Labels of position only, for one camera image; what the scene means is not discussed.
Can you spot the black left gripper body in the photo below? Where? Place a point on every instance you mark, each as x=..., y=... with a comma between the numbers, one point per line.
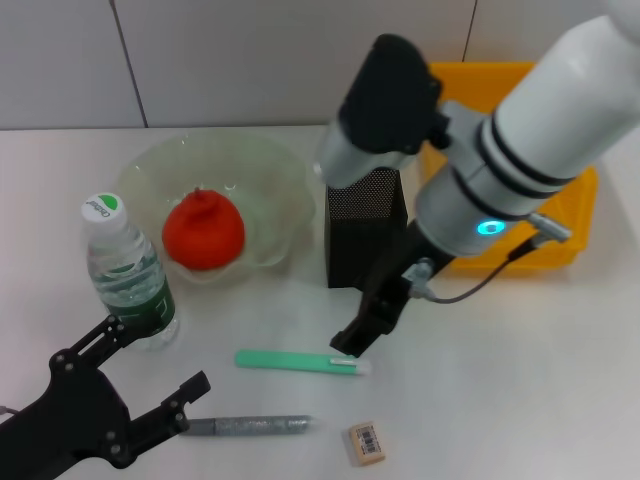
x=75, y=425

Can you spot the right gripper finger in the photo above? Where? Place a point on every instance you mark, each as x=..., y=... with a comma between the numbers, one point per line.
x=375, y=320

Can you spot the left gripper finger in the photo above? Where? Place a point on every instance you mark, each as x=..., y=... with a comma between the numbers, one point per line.
x=115, y=335
x=175, y=410

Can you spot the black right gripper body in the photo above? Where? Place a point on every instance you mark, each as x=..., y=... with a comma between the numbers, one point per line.
x=400, y=265

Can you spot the clear water bottle green label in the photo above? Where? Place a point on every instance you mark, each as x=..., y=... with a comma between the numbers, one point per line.
x=125, y=265

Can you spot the mint green pen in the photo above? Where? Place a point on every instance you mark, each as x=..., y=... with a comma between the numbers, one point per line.
x=280, y=361

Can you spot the red-orange fruit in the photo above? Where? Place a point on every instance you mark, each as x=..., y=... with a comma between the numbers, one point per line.
x=205, y=235

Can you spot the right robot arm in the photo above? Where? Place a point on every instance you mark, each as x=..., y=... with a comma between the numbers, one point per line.
x=550, y=115

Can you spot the black mesh pen holder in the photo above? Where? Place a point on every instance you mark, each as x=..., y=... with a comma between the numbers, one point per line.
x=350, y=240

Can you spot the silver glitter pen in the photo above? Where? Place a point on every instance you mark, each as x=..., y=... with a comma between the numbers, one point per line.
x=260, y=425

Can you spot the beige eraser with barcode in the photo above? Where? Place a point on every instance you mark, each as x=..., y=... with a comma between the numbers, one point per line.
x=367, y=445

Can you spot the translucent wavy fruit plate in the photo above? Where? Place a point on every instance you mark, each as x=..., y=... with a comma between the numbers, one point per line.
x=270, y=200

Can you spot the yellow plastic storage bin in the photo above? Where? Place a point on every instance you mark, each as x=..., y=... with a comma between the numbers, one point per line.
x=565, y=240

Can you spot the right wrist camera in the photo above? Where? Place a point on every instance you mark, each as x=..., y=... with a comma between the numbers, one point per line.
x=390, y=90

